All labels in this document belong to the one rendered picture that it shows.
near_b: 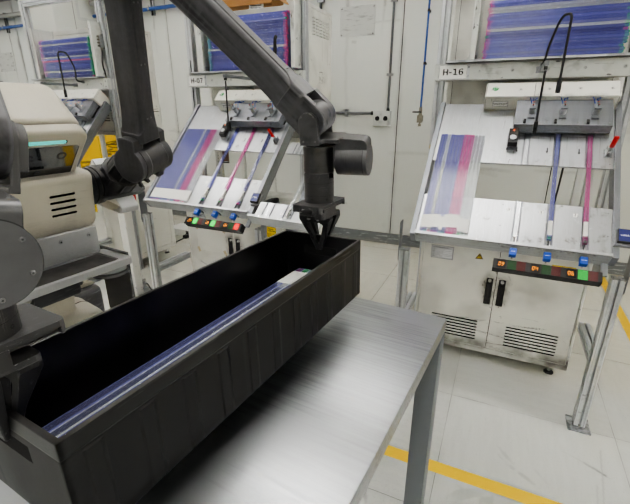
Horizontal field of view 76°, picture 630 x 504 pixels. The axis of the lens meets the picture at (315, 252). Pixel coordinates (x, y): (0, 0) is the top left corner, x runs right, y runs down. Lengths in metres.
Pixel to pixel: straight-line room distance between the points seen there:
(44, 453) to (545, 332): 1.97
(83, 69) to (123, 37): 2.42
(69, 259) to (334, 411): 0.65
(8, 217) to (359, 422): 0.45
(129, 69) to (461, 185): 1.30
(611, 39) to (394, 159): 2.03
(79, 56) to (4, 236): 3.06
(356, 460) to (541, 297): 1.62
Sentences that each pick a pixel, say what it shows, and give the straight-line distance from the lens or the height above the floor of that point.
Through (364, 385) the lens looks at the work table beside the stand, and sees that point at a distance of 0.64.
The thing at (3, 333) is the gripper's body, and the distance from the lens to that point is 0.40.
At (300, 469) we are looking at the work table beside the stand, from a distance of 0.53.
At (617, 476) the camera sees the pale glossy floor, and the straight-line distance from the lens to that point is 1.89.
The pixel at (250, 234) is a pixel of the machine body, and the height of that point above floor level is 0.50.
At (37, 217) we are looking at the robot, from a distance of 0.97.
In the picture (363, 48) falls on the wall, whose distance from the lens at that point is 3.75.
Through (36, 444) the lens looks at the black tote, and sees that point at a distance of 0.42.
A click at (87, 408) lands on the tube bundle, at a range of 0.53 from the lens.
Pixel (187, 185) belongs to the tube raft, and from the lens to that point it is 2.27.
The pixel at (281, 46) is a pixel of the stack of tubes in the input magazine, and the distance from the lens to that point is 2.33.
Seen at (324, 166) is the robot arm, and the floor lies 1.09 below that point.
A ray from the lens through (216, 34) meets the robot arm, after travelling 0.79.
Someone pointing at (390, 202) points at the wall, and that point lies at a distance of 3.72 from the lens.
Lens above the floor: 1.19
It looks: 20 degrees down
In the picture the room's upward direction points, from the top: straight up
